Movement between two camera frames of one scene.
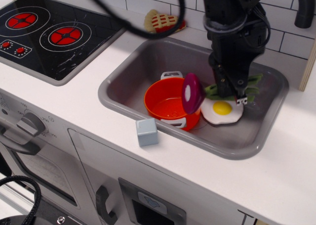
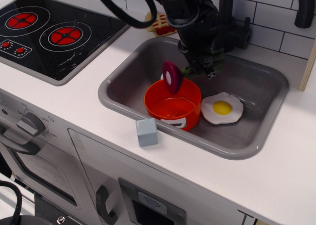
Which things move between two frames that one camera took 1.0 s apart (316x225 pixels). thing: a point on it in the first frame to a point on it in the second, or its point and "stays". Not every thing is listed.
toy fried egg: x=221 y=111 stays
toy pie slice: x=160 y=23 stays
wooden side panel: x=310 y=67 stays
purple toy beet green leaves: x=253 y=89 to x=218 y=61
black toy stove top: x=53 y=39 stays
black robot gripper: x=237 y=37 to x=197 y=40
